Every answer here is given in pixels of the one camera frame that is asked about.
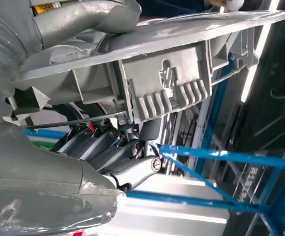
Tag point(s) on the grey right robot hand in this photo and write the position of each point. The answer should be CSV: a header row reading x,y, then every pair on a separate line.
x,y
47,182

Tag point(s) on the blue metal shelf rack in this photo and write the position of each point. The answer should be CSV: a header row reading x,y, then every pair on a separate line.
x,y
231,156

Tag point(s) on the white panel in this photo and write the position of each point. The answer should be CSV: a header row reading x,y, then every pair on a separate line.
x,y
170,224

